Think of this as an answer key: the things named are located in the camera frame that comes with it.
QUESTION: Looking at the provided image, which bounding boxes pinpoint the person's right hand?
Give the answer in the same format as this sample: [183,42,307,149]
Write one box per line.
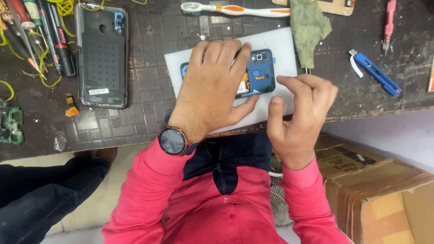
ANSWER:
[267,74,339,171]

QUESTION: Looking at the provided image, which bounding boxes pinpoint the person's left hand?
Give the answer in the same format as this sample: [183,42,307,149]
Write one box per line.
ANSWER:
[168,40,260,144]

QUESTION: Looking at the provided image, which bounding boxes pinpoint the blue smartphone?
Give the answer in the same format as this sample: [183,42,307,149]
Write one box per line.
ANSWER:
[180,48,276,99]

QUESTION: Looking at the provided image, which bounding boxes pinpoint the dark round smartwatch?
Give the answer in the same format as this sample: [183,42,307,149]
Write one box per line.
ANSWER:
[157,123,199,157]

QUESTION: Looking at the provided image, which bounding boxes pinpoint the dark blue jeans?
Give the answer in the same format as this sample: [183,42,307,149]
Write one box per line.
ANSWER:
[182,131,274,196]

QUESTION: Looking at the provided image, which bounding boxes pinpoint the brown cardboard box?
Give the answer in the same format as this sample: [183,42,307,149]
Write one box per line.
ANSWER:
[314,133,434,244]

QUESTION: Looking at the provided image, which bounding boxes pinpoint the white foam work mat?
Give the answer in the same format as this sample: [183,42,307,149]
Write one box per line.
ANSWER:
[164,27,298,135]

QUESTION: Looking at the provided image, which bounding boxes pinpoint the white orange toothbrush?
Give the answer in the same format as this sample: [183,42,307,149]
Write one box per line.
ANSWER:
[180,2,291,18]

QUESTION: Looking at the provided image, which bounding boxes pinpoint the blue utility knife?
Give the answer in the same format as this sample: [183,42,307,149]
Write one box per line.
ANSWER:
[349,49,403,97]

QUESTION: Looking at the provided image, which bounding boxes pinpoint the green cleaning cloth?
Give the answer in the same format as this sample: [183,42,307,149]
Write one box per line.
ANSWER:
[290,0,333,69]

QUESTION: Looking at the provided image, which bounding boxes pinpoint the pink button shirt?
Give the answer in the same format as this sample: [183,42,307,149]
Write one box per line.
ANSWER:
[102,136,352,244]

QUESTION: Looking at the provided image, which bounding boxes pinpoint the phone back cover clear case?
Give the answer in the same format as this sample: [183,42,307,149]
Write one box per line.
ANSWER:
[74,2,131,110]

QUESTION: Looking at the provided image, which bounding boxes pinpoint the pink hand tool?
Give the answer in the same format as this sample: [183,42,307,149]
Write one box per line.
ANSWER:
[382,0,397,53]

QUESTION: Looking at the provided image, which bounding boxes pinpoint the black marker red label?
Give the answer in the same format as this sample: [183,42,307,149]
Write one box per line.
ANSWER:
[45,0,76,77]

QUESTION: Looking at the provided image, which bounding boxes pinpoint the thin black pen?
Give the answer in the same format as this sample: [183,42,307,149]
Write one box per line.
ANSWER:
[35,0,64,76]

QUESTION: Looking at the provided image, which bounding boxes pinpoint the metal tweezers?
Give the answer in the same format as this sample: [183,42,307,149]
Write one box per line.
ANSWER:
[4,3,42,70]

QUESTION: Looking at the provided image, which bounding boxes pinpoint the yellow rubber band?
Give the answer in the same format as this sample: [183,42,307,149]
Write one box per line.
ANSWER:
[0,80,15,102]

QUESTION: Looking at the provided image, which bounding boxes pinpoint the black tool orange tip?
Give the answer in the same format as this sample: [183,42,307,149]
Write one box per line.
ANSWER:
[0,19,41,73]

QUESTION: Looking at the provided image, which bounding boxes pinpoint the green circuit board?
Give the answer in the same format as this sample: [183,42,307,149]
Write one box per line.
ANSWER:
[0,98,24,145]

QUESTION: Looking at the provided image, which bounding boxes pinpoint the metal wire fan grille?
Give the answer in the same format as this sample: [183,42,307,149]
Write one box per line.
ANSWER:
[269,154,295,230]

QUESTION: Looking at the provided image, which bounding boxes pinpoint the orange flex cable part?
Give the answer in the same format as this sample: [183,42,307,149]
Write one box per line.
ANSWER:
[65,93,80,118]

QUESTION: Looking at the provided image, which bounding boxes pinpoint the green white handled screwdriver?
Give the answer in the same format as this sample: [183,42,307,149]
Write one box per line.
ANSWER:
[22,0,49,45]

